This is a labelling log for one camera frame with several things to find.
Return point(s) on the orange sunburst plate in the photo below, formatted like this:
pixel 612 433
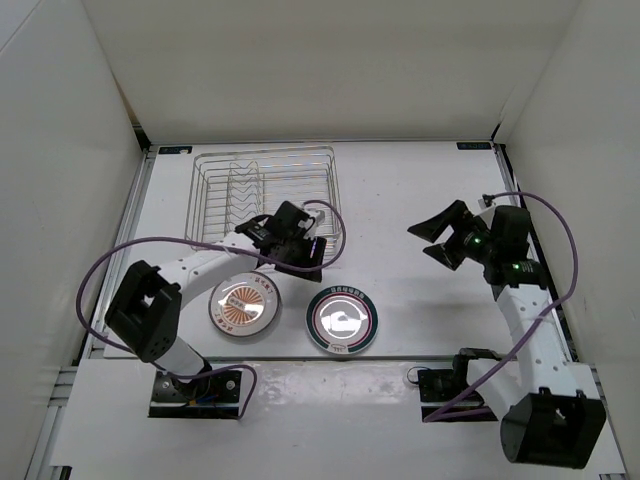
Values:
pixel 245 305

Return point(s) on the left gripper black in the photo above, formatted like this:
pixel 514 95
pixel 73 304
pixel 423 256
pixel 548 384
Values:
pixel 318 255

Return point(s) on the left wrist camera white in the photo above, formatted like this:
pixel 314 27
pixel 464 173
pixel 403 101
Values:
pixel 315 217

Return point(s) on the green rimmed back plate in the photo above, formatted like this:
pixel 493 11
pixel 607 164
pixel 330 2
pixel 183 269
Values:
pixel 342 320

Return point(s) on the wire dish rack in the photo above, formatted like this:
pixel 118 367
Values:
pixel 229 188

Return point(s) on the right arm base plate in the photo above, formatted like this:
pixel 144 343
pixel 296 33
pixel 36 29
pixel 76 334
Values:
pixel 436 387

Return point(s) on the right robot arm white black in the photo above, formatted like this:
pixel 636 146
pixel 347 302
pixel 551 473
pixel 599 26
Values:
pixel 545 417

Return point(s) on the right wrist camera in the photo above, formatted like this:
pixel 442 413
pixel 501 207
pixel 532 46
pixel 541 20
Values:
pixel 486 201

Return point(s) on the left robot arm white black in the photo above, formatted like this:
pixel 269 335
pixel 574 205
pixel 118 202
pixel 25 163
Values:
pixel 145 310

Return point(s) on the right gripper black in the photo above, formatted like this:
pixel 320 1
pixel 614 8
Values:
pixel 432 229

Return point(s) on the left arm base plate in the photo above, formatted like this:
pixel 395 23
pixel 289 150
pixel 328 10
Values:
pixel 225 396

